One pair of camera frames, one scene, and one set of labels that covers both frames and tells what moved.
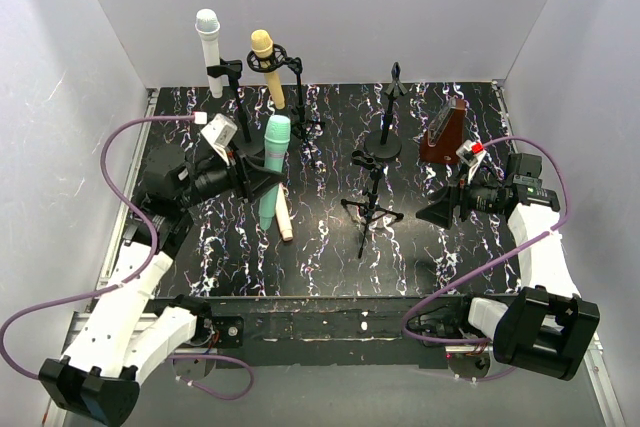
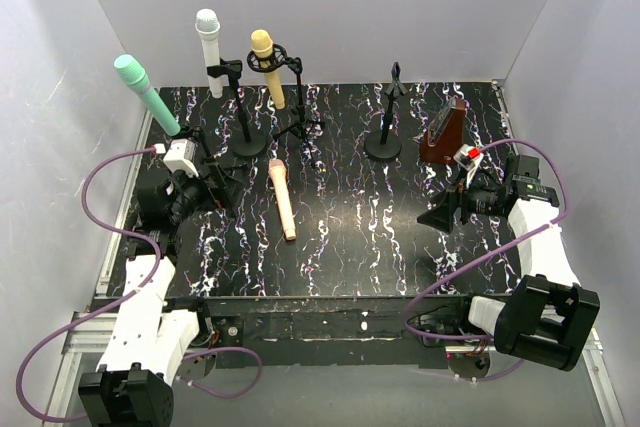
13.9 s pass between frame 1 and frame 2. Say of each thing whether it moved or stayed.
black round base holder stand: stayed
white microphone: stayed
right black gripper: stayed
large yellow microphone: stayed
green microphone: moved
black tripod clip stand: moved
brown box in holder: stayed
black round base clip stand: stayed
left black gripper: moved
